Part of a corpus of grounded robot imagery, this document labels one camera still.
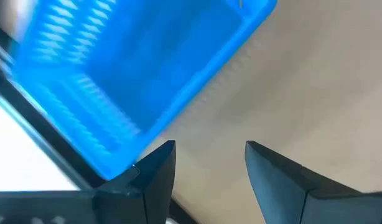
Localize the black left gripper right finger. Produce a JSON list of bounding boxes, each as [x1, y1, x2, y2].
[[245, 140, 381, 224]]

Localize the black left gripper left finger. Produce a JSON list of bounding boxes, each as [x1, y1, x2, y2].
[[94, 140, 177, 224]]

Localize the blue plastic slotted basket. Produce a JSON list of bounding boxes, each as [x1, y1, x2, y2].
[[9, 0, 278, 181]]

